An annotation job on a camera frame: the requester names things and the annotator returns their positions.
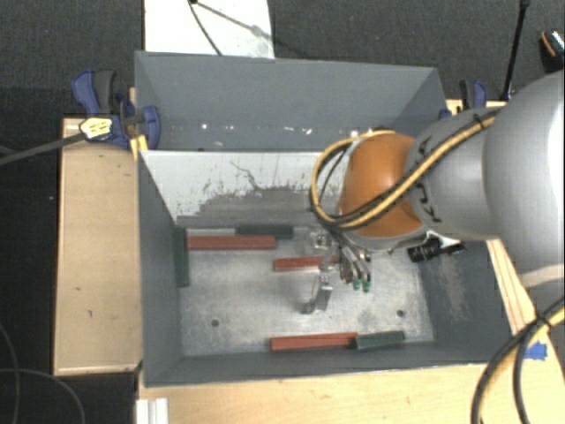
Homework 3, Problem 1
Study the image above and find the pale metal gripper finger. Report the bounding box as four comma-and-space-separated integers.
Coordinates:
317, 273, 334, 313
300, 274, 320, 315

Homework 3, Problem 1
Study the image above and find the red-brown flat block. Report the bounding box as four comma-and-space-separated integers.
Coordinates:
272, 255, 340, 274
186, 234, 278, 252
268, 332, 359, 353

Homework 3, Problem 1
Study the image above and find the dark green flat block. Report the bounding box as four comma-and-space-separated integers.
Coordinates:
351, 329, 407, 352
235, 223, 296, 240
173, 226, 192, 288

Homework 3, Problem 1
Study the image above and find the grey metal bin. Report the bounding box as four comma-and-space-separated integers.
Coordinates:
132, 49, 514, 389

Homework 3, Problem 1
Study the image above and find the pale wood flat board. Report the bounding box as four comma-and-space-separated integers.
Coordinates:
53, 117, 145, 377

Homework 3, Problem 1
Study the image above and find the black cylinder on white bracket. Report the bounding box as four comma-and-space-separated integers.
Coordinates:
406, 234, 466, 264

